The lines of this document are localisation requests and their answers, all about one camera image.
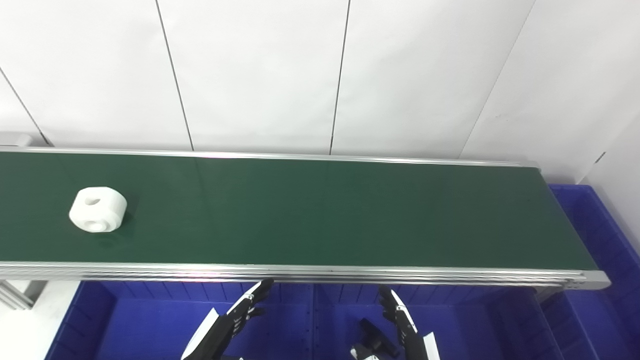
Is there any white round plastic part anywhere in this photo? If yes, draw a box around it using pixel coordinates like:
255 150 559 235
68 186 128 234

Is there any grey conveyor end cover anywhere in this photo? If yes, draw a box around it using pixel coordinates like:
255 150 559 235
0 132 34 148

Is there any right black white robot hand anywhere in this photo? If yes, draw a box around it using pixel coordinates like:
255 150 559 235
350 285 441 360

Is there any green conveyor belt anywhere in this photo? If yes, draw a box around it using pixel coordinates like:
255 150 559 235
0 151 599 271
0 146 612 291

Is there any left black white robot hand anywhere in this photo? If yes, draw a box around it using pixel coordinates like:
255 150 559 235
181 278 275 360

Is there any blue plastic bin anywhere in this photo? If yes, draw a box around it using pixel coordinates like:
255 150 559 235
537 184 640 360
44 281 316 360
311 284 563 360

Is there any aluminium conveyor leg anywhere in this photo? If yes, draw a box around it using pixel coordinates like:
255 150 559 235
0 279 49 311

